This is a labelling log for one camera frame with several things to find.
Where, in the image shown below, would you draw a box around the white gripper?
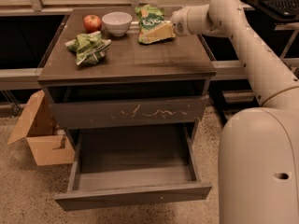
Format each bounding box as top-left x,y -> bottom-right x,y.
146,7 -> 191,43

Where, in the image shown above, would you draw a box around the green rice chip bag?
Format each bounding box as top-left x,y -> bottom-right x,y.
135,5 -> 168,45

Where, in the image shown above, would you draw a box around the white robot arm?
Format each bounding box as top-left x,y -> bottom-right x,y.
171,0 -> 299,224

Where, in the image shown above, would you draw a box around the grey drawer cabinet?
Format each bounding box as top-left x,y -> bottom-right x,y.
39,9 -> 216,144

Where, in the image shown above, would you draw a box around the crumpled green snack bag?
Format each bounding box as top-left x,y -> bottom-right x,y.
64,31 -> 111,66

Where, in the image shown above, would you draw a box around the grey middle drawer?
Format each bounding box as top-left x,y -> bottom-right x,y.
50,95 -> 208,129

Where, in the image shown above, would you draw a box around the grey open bottom drawer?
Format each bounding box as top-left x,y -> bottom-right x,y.
55,123 -> 211,211

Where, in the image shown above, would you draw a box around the white bowl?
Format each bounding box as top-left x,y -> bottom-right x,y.
102,12 -> 133,36

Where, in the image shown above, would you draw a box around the red apple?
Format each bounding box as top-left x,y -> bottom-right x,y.
83,15 -> 102,33

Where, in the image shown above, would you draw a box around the black side table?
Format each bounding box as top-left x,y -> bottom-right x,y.
208,0 -> 299,124

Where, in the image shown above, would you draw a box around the cardboard box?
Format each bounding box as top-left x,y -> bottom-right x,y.
7,91 -> 75,166

